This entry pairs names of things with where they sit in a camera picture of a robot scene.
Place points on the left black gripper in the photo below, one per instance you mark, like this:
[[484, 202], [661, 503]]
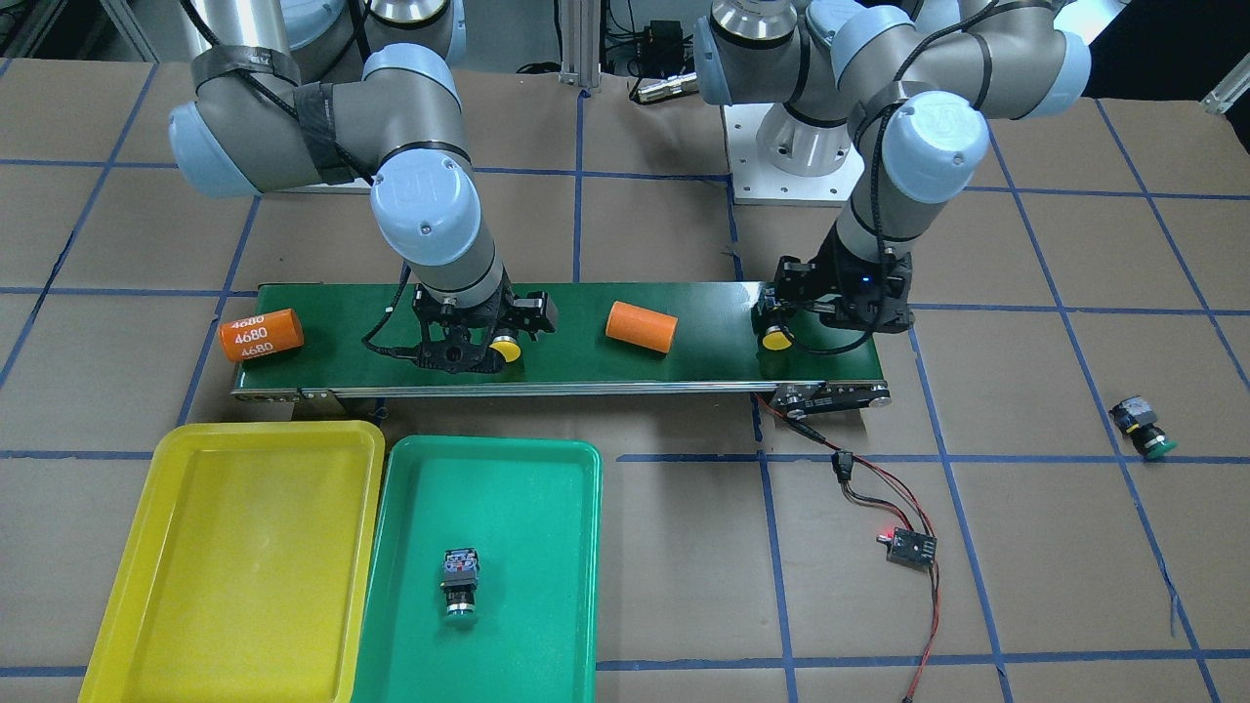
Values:
[[833, 278]]

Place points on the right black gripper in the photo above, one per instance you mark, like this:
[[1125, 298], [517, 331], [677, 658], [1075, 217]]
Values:
[[528, 311]]

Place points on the yellow push button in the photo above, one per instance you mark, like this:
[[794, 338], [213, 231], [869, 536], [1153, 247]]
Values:
[[774, 332], [507, 347]]

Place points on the plain orange cylinder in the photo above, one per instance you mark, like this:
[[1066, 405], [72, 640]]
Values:
[[641, 327]]

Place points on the orange cylinder with 4680 print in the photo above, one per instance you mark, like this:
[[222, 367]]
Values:
[[260, 335]]

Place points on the green push button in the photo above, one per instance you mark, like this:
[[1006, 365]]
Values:
[[459, 580], [1135, 418]]

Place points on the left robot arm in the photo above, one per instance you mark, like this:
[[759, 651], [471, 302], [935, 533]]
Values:
[[913, 85]]

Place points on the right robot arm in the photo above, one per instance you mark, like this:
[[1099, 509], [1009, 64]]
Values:
[[257, 126]]

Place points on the green conveyor belt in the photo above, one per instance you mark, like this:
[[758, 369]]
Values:
[[716, 349]]

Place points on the green plastic tray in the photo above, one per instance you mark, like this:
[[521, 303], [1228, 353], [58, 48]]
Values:
[[531, 508]]

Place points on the black sensor circuit board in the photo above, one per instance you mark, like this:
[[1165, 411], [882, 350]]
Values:
[[913, 549]]

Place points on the black power adapter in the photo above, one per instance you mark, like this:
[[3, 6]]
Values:
[[662, 48]]

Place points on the yellow plastic tray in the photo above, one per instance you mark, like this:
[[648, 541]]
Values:
[[244, 575]]

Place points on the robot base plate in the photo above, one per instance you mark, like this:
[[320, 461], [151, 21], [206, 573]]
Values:
[[776, 159]]

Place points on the silver cable connector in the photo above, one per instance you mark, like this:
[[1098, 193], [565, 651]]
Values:
[[664, 89]]

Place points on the aluminium frame post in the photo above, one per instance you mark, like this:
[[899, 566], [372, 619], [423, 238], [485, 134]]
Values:
[[581, 25]]

